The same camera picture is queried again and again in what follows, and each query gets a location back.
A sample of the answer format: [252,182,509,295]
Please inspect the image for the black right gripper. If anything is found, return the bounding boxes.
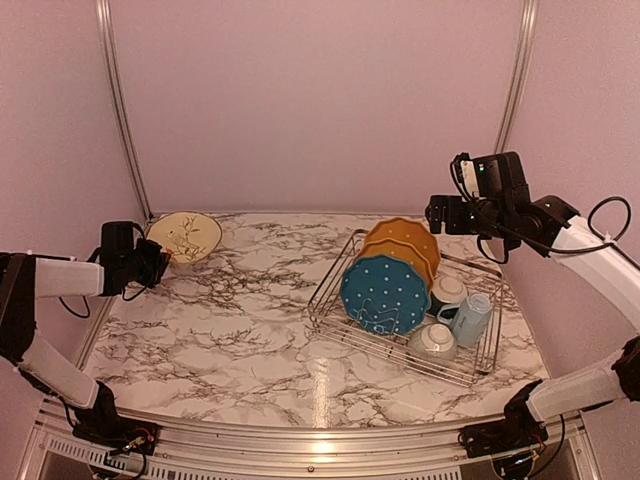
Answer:
[426,194,510,240]

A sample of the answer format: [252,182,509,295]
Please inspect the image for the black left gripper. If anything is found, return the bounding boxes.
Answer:
[120,237,170,288]

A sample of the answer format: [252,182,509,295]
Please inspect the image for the yellow polka dot plate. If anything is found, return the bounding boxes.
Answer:
[356,239,434,290]
[365,217,441,276]

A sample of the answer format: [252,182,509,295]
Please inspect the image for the blue polka dot plate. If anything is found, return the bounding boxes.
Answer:
[340,255,431,336]

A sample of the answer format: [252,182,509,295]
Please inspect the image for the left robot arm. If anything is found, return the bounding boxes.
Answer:
[1,221,171,445]

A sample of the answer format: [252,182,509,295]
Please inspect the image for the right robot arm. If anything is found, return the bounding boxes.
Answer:
[425,152,639,448]

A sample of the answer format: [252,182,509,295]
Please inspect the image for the cream floral plate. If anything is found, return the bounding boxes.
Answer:
[146,212,222,265]

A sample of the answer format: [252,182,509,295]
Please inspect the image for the dark teal mug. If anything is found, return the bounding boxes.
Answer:
[428,275,468,316]

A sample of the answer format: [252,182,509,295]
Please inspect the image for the light blue mug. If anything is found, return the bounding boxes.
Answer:
[436,293,493,348]

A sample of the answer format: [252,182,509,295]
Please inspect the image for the pale green bowl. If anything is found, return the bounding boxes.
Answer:
[408,323,457,361]

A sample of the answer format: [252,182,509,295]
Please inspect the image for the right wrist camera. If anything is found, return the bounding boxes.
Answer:
[452,152,480,199]

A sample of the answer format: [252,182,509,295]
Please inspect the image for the metal wire dish rack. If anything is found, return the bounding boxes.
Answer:
[307,229,506,387]

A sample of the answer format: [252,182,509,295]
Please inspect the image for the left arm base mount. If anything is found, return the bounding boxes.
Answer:
[72,418,160,456]

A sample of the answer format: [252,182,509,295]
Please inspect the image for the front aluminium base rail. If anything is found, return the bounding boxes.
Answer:
[29,399,601,480]

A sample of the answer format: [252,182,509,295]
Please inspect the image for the right aluminium frame post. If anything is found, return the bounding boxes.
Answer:
[494,0,539,153]

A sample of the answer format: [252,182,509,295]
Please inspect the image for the aluminium frame post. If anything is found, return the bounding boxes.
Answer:
[494,0,539,153]
[96,0,153,222]

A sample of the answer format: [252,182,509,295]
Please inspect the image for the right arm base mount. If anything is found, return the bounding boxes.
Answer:
[458,418,549,458]

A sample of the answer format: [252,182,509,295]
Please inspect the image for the left aluminium frame post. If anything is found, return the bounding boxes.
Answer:
[96,0,153,222]

